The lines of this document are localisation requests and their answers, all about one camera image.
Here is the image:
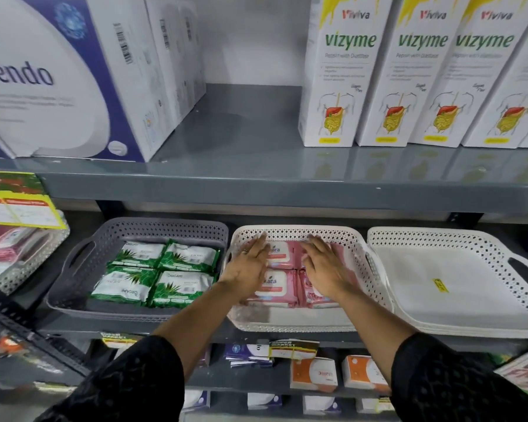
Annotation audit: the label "person's left hand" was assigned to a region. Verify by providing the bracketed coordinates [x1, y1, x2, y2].
[219, 233, 272, 300]

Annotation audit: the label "person's right hand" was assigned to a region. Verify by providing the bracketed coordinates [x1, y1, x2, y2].
[299, 235, 358, 300]

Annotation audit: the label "person's left forearm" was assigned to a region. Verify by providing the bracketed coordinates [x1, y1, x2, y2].
[35, 280, 250, 422]

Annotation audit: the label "person's right forearm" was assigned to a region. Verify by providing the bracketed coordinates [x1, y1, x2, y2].
[330, 283, 528, 422]

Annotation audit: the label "pink white wipes packet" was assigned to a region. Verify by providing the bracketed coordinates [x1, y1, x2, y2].
[266, 241, 302, 269]
[297, 269, 361, 309]
[246, 268, 301, 309]
[301, 241, 346, 273]

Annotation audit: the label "green white wipes packet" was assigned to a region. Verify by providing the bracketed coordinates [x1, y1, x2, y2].
[90, 266, 159, 306]
[149, 270, 215, 309]
[107, 240, 167, 270]
[158, 239, 222, 274]

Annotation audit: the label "grey metal shelf rack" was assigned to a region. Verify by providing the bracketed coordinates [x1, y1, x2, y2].
[0, 83, 528, 422]

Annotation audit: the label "white perforated plastic basket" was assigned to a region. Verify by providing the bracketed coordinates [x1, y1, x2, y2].
[222, 224, 395, 334]

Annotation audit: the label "yellow black shelf tag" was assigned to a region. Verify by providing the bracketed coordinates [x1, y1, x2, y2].
[269, 338, 320, 361]
[100, 332, 144, 349]

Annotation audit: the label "purple white small boxes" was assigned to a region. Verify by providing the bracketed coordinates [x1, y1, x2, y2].
[223, 343, 274, 368]

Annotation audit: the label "orange white small box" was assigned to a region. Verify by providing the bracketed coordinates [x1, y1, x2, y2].
[341, 355, 392, 394]
[289, 358, 339, 392]

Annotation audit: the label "empty white perforated basket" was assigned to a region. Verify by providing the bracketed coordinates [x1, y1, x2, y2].
[366, 227, 528, 340]

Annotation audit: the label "white box with stomach print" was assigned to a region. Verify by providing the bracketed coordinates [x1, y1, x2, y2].
[408, 0, 528, 149]
[461, 3, 528, 150]
[298, 0, 395, 148]
[355, 0, 472, 148]

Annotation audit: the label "grey perforated plastic basket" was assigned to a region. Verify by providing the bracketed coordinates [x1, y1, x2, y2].
[45, 217, 230, 324]

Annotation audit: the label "small white perforated basket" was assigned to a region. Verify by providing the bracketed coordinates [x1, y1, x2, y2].
[0, 211, 71, 296]

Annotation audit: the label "red white printed package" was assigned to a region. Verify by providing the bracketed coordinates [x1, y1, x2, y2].
[495, 344, 528, 394]

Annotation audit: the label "yellow green shelf label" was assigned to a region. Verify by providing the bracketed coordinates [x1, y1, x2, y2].
[0, 171, 68, 230]

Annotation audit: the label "large white purple box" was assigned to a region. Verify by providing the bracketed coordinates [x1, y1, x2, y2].
[0, 0, 177, 163]

